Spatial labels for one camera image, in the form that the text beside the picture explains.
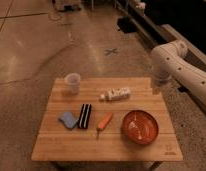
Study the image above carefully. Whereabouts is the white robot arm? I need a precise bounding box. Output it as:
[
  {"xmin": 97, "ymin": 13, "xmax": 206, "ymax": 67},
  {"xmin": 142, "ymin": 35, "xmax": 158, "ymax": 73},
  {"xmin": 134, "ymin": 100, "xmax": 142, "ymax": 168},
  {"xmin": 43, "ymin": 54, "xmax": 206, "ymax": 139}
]
[{"xmin": 150, "ymin": 40, "xmax": 206, "ymax": 106}]

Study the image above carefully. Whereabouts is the white tube with cap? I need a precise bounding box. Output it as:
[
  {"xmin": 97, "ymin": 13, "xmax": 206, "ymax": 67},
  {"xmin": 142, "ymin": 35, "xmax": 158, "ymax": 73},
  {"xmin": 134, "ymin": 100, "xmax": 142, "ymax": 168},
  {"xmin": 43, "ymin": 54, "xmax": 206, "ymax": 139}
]
[{"xmin": 99, "ymin": 87, "xmax": 131, "ymax": 101}]

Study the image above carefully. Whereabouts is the black white striped block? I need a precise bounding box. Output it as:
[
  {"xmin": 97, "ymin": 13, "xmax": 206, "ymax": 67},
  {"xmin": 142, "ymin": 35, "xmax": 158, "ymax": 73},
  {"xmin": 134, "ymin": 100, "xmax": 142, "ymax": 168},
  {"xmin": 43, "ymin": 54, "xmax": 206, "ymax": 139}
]
[{"xmin": 78, "ymin": 104, "xmax": 92, "ymax": 129}]

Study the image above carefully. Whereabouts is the orange carrot toy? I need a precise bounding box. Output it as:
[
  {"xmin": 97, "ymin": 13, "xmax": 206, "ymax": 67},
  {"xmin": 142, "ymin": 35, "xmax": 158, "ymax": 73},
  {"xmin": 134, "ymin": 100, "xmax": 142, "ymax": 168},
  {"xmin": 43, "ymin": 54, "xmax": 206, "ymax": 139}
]
[{"xmin": 96, "ymin": 113, "xmax": 113, "ymax": 134}]

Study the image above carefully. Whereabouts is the wooden table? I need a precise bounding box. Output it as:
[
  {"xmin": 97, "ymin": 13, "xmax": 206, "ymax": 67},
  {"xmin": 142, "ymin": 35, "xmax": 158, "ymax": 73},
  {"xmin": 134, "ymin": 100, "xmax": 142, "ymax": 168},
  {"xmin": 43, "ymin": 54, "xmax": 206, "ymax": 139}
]
[{"xmin": 32, "ymin": 77, "xmax": 183, "ymax": 164}]

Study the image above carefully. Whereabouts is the blue sponge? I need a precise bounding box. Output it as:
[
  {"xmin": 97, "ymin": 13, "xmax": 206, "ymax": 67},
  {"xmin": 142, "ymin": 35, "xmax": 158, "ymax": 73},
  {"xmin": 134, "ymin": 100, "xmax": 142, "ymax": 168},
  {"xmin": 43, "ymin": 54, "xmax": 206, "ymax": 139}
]
[{"xmin": 59, "ymin": 112, "xmax": 78, "ymax": 129}]

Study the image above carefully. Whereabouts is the orange bowl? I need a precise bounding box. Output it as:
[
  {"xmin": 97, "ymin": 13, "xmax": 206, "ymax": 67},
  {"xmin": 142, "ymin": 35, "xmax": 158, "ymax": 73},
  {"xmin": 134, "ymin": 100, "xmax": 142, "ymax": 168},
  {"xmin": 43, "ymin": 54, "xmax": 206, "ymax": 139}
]
[{"xmin": 122, "ymin": 110, "xmax": 159, "ymax": 145}]

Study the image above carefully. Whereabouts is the black box on floor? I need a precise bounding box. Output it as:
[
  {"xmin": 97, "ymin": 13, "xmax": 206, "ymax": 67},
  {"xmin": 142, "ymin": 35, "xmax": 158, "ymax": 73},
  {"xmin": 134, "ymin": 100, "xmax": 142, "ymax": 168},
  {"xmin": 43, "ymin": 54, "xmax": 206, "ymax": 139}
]
[{"xmin": 117, "ymin": 17, "xmax": 137, "ymax": 33}]

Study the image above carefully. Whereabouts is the dark shelf unit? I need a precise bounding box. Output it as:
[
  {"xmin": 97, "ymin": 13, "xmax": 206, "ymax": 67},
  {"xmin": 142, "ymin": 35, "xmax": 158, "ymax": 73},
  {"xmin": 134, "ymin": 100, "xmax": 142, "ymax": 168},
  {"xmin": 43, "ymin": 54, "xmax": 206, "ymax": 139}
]
[{"xmin": 114, "ymin": 0, "xmax": 206, "ymax": 94}]

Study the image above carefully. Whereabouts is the cable on floor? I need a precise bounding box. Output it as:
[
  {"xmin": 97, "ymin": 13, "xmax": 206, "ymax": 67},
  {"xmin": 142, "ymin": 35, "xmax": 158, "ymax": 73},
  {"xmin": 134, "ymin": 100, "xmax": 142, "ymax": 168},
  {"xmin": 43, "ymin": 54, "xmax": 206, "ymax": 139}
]
[{"xmin": 48, "ymin": 8, "xmax": 63, "ymax": 22}]

